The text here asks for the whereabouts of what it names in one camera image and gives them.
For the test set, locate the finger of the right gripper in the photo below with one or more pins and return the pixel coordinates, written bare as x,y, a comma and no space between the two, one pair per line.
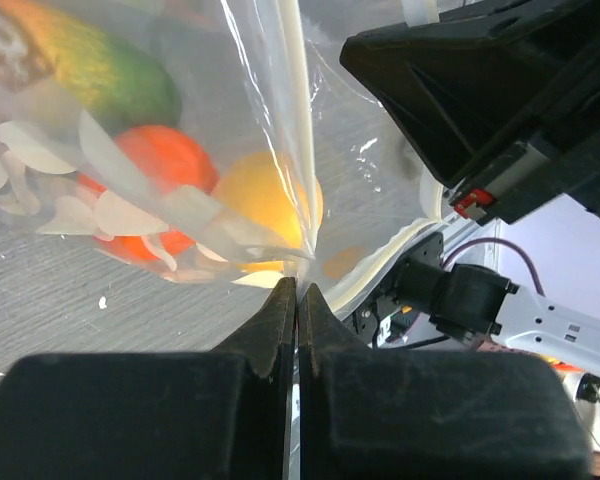
500,99

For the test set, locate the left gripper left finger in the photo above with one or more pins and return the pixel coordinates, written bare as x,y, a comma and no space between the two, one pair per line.
219,414

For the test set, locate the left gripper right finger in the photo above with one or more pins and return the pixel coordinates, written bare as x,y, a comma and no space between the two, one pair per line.
428,414

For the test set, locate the yellow orange fruit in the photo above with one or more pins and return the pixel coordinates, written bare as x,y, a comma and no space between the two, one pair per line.
253,187

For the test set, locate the orange tangerine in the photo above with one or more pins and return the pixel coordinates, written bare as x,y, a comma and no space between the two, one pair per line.
172,159

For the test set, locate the clear zip top bag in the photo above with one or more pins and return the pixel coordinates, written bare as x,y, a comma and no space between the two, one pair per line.
252,75

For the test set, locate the green orange mango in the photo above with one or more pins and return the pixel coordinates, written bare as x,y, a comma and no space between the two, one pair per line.
121,86

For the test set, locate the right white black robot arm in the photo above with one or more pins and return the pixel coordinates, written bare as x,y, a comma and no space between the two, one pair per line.
468,300

